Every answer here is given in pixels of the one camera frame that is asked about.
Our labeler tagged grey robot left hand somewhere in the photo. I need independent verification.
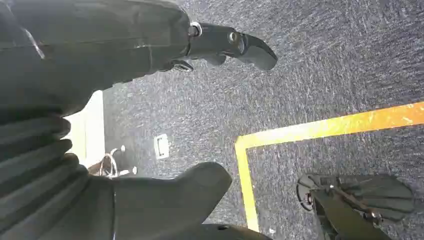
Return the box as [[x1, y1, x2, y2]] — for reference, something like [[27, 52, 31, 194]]
[[0, 0, 278, 240]]

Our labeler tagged white panel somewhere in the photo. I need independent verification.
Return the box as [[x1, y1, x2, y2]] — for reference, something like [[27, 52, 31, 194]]
[[63, 90, 106, 169]]

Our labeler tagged silver floor socket plate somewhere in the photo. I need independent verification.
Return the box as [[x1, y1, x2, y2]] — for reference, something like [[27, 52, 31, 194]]
[[153, 133, 170, 161]]

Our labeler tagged yellow floor tape outline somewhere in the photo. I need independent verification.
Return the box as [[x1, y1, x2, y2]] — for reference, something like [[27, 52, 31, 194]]
[[234, 101, 424, 233]]

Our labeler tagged black robot foot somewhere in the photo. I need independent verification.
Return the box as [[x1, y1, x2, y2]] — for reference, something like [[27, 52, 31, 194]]
[[295, 173, 417, 240]]

